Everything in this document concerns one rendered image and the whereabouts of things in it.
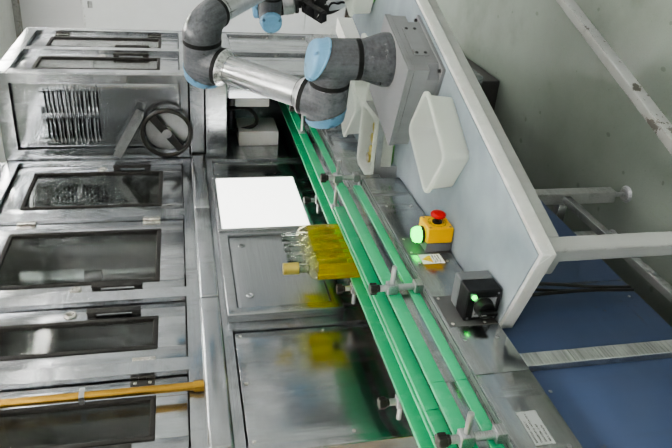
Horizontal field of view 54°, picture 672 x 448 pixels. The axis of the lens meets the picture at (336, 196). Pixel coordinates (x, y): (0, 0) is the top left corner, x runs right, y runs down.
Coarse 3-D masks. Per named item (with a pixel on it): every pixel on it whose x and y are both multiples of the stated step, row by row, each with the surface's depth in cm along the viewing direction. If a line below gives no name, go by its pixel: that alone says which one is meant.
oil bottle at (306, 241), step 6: (330, 234) 201; (336, 234) 202; (306, 240) 197; (312, 240) 197; (318, 240) 198; (324, 240) 198; (330, 240) 198; (336, 240) 199; (342, 240) 199; (306, 246) 196; (300, 252) 198
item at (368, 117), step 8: (368, 112) 221; (360, 120) 223; (368, 120) 222; (376, 120) 206; (360, 128) 224; (368, 128) 224; (376, 128) 207; (360, 136) 225; (368, 136) 225; (376, 136) 208; (360, 144) 226; (368, 144) 227; (360, 152) 228; (360, 160) 228; (368, 168) 222
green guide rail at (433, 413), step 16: (336, 208) 209; (352, 224) 200; (352, 240) 192; (368, 272) 178; (384, 304) 165; (384, 320) 160; (400, 336) 155; (400, 352) 150; (416, 368) 145; (416, 384) 141; (432, 400) 137; (432, 416) 133; (448, 432) 129
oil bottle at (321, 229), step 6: (300, 228) 203; (306, 228) 203; (312, 228) 203; (318, 228) 204; (324, 228) 204; (330, 228) 204; (336, 228) 204; (300, 234) 201; (306, 234) 201; (312, 234) 201; (318, 234) 202; (324, 234) 202; (300, 240) 202
